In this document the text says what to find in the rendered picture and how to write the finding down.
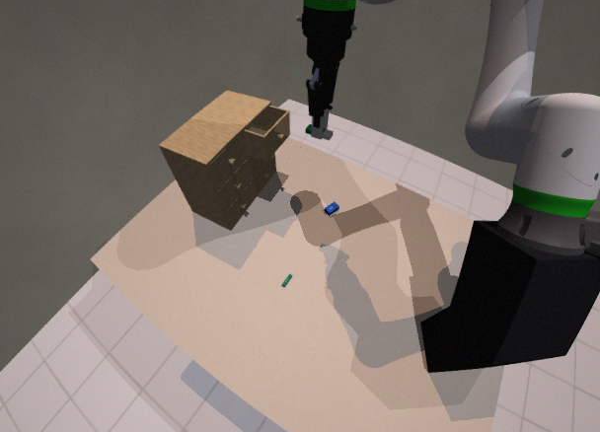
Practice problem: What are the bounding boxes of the small brown wooden chest of drawers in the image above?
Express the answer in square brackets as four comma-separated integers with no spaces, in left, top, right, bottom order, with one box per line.
[159,91,271,231]

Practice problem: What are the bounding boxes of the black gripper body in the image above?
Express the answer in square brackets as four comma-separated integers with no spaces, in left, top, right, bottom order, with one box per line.
[307,38,346,85]

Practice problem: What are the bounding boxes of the brown wooden drawer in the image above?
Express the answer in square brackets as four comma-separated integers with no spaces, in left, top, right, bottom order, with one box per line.
[218,159,251,210]
[249,156,265,177]
[208,132,247,189]
[253,154,275,196]
[244,106,290,162]
[226,181,255,228]

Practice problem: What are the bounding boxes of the green aaa battery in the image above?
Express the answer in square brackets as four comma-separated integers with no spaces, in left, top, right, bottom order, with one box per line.
[282,273,292,287]

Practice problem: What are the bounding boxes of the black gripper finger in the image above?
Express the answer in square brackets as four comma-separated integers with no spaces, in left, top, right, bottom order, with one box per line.
[324,61,340,129]
[306,68,333,139]

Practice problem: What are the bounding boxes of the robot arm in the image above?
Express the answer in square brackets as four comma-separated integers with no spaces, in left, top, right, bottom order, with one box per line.
[297,0,600,257]

